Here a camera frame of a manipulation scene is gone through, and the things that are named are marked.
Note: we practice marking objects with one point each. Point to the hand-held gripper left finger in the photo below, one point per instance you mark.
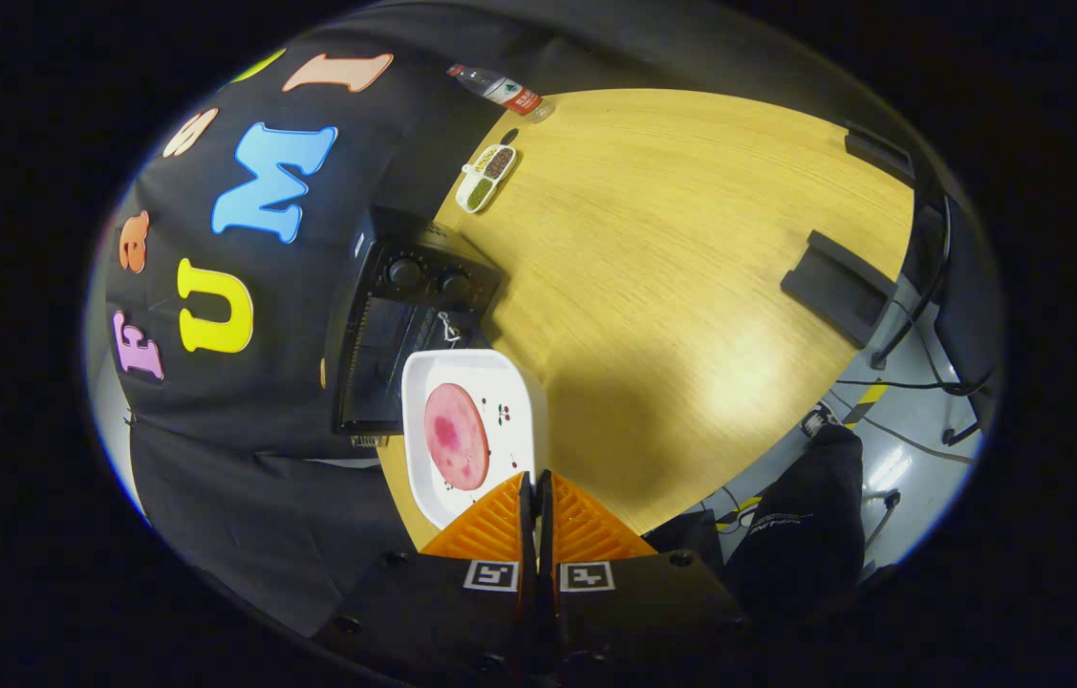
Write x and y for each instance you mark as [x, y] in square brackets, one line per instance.
[462, 621]

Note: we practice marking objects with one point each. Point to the black toaster oven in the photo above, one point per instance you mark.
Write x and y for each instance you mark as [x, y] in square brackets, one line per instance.
[423, 277]

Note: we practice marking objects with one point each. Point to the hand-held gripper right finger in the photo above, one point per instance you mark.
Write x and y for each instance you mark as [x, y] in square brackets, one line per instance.
[634, 621]

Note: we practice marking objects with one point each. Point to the black and white shoe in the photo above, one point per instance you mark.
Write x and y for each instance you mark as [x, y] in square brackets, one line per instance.
[820, 419]

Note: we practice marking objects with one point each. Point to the dark trouser leg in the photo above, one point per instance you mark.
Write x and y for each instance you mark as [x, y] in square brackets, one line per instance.
[801, 526]

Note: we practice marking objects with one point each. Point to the pink meat slice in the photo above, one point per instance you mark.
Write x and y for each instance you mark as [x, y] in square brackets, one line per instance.
[457, 435]

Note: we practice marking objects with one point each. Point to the white divided bean dish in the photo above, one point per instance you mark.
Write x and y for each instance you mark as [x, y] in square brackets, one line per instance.
[485, 182]

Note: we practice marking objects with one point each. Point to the black table edge bracket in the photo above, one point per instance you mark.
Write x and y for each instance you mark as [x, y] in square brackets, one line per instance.
[880, 158]
[839, 287]

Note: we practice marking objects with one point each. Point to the black metal table leg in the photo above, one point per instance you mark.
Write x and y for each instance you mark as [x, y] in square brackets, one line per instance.
[920, 296]

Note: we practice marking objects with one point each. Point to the white square plate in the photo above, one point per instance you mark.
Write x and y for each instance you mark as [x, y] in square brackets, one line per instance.
[511, 382]

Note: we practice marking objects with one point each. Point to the clear bottle red label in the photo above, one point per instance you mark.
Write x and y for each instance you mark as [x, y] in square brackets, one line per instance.
[505, 92]

